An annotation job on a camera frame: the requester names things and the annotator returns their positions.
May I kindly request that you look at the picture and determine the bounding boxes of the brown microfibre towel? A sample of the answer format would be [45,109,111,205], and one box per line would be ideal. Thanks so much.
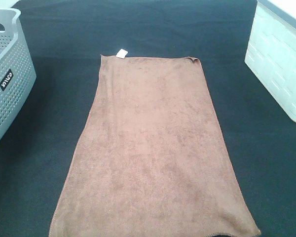
[49,56,260,237]

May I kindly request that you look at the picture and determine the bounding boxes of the black table cloth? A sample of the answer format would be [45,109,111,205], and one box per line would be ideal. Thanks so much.
[0,0,296,237]

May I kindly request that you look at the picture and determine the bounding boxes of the grey perforated plastic basket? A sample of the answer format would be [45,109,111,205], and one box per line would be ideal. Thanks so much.
[0,8,37,139]

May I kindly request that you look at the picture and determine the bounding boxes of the white plastic basket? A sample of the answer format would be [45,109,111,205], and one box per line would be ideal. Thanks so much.
[245,0,296,122]

